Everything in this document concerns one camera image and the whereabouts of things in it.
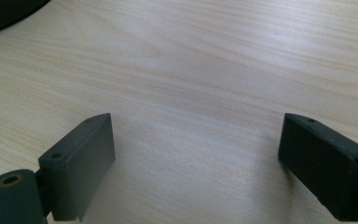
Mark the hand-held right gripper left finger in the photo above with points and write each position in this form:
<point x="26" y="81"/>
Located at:
<point x="77" y="168"/>

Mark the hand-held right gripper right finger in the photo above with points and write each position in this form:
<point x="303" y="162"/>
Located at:
<point x="323" y="168"/>

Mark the black mesh object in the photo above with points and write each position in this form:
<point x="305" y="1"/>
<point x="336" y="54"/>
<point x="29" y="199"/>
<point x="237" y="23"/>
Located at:
<point x="6" y="12"/>

